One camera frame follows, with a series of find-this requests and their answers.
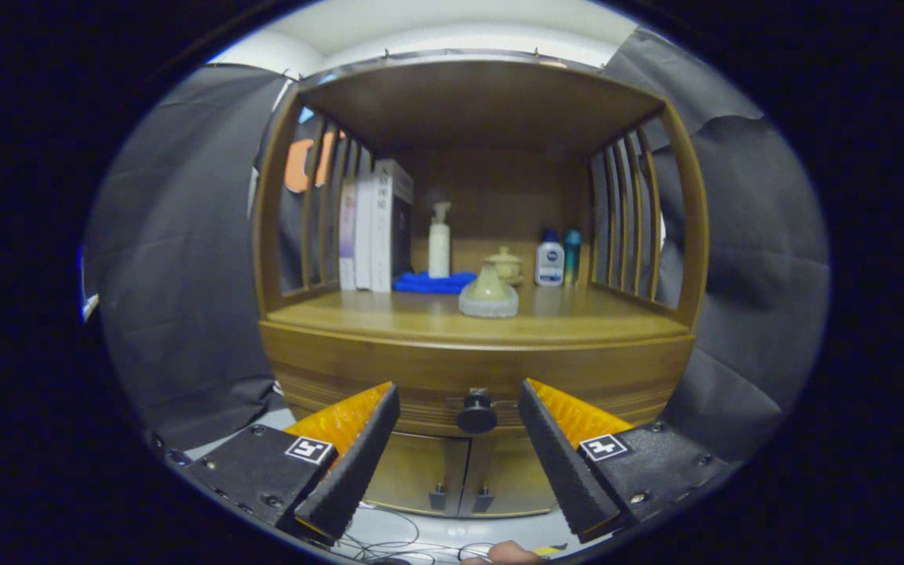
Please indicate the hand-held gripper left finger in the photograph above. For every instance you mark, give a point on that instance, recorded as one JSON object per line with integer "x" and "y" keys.
{"x": 358, "y": 471}

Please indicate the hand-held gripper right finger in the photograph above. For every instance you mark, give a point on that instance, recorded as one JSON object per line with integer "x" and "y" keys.
{"x": 566, "y": 471}

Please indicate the black round drawer knob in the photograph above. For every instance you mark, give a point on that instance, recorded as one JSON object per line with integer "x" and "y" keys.
{"x": 476, "y": 416}

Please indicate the wooden drawer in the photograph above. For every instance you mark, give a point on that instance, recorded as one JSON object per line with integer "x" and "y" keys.
{"x": 436, "y": 369}

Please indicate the wooden cabinet door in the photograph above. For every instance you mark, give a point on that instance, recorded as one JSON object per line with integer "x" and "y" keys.
{"x": 511, "y": 479}
{"x": 413, "y": 471}

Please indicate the wooden countertop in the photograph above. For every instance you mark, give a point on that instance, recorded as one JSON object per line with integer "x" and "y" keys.
{"x": 577, "y": 315}

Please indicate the wooden cabinet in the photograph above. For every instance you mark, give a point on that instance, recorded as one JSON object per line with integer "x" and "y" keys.
{"x": 499, "y": 188}

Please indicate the blue cloth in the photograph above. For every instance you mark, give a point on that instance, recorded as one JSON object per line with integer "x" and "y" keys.
{"x": 428, "y": 282}

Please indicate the white lotion bottle blue cap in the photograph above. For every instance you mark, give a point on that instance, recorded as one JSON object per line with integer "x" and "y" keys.
{"x": 549, "y": 263}

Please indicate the lidded tea cup with saucer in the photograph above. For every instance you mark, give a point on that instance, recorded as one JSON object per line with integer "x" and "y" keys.
{"x": 508, "y": 263}

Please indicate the teal slim bottle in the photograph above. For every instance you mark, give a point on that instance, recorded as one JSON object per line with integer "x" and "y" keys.
{"x": 572, "y": 255}

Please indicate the lilac book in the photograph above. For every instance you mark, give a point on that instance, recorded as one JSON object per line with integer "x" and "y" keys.
{"x": 347, "y": 243}

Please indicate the white pump bottle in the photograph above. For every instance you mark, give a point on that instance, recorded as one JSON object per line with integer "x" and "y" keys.
{"x": 439, "y": 251}

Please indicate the thin white book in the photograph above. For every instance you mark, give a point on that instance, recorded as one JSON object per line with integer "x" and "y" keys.
{"x": 364, "y": 235}

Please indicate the thick white book dark cover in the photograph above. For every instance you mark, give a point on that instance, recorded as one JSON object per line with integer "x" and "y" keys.
{"x": 389, "y": 227}

